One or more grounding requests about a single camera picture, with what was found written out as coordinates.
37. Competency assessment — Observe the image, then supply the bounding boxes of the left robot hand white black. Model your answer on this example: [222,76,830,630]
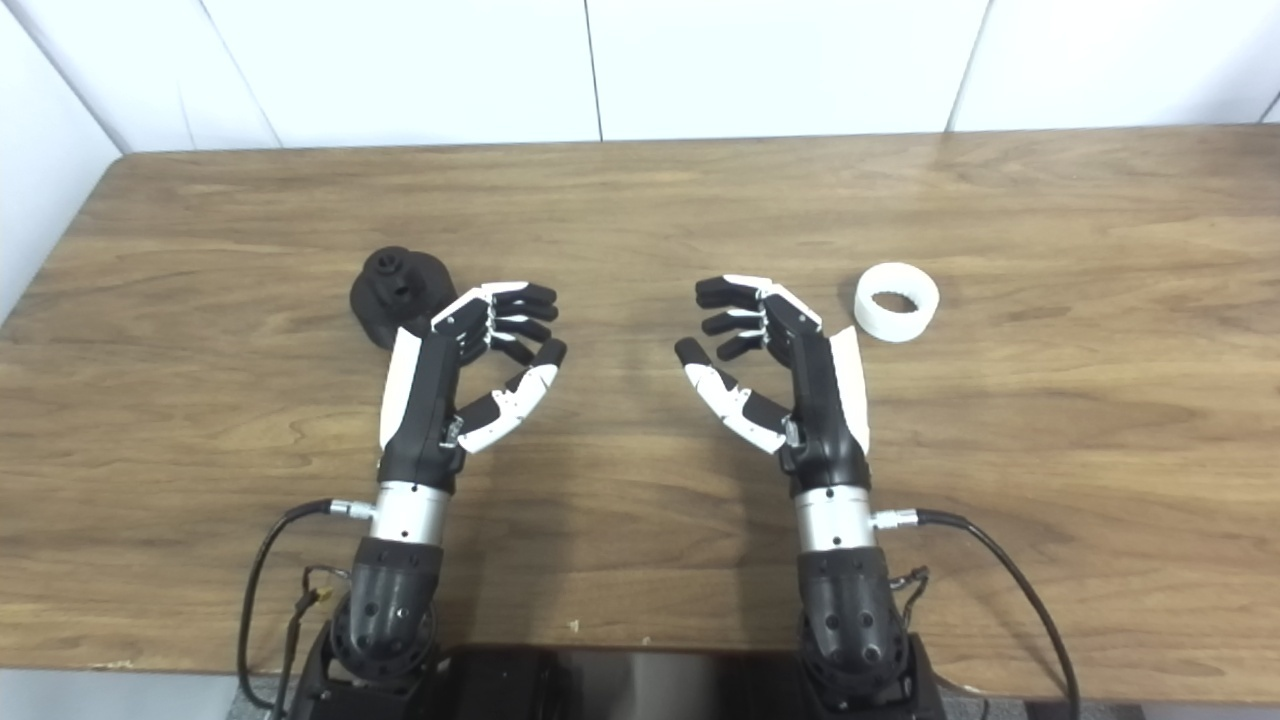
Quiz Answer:
[377,281,568,493]

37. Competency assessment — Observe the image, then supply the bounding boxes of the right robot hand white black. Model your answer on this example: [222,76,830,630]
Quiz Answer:
[674,274,873,496]

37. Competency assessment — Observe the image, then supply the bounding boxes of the white ring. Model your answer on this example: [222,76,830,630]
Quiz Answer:
[854,262,941,344]

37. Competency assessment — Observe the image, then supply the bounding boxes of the round black part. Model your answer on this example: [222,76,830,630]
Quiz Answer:
[349,246,459,351]

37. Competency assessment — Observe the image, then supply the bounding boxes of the black robot torso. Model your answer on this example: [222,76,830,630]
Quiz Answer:
[440,645,811,720]

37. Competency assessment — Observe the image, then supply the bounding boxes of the thin right arm wires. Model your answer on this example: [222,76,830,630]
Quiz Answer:
[888,566,931,631]

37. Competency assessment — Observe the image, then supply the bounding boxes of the thin arm wires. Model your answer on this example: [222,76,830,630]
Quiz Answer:
[888,566,931,631]
[275,566,351,716]

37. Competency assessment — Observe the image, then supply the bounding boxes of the thin left arm wires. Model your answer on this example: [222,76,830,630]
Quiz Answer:
[275,566,351,716]

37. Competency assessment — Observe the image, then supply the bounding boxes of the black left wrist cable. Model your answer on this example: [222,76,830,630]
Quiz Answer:
[237,499,376,713]

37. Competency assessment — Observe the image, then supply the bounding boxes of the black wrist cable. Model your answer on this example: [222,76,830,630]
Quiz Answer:
[237,499,376,713]
[872,508,1081,720]

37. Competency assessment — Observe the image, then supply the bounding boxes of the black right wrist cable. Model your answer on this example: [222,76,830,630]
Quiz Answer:
[872,508,1081,720]

